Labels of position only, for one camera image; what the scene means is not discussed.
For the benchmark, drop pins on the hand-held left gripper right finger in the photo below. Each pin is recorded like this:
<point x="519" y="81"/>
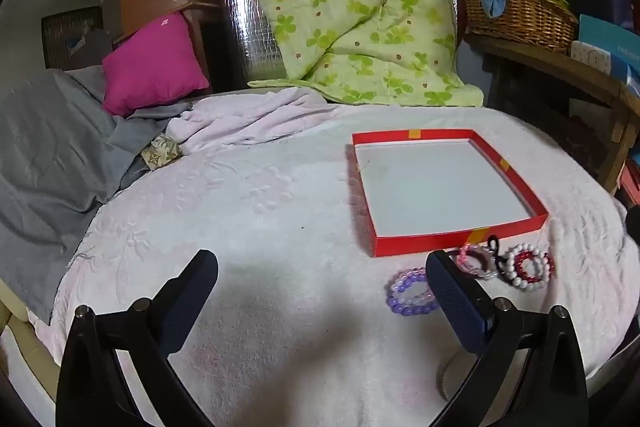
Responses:
<point x="452" y="302"/>

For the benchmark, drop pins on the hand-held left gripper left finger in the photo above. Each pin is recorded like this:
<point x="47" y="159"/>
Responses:
<point x="192" y="297"/>

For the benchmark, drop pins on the silver bangle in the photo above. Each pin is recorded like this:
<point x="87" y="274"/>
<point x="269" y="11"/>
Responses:
<point x="445" y="379"/>

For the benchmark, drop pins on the red cardboard box tray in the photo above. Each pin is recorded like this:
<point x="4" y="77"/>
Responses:
<point x="450" y="192"/>

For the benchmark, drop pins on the small patterned cloth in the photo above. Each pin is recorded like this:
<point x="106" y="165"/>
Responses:
<point x="161" y="151"/>

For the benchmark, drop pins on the grey bed sheet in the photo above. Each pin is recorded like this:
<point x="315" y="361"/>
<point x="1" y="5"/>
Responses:
<point x="45" y="157"/>

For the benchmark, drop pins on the magenta pillow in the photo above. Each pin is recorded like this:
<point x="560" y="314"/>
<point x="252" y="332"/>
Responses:
<point x="155" y="62"/>

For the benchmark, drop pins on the wooden shelf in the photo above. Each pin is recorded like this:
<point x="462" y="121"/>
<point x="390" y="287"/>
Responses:
<point x="575" y="72"/>

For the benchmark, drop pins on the silver foil panel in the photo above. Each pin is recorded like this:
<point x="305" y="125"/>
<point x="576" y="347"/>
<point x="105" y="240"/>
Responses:
<point x="250" y="37"/>

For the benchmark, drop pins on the woven wicker panel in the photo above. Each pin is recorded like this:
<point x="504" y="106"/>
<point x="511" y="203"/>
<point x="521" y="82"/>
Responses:
<point x="70" y="37"/>

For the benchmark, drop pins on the wicker basket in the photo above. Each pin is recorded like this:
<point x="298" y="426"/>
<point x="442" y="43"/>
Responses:
<point x="525" y="17"/>

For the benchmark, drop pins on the blue cardboard box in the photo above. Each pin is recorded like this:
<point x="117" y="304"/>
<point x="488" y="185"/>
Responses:
<point x="605" y="39"/>

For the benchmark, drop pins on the green floral quilt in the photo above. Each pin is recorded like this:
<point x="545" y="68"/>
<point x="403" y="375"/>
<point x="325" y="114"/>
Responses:
<point x="350" y="7"/>

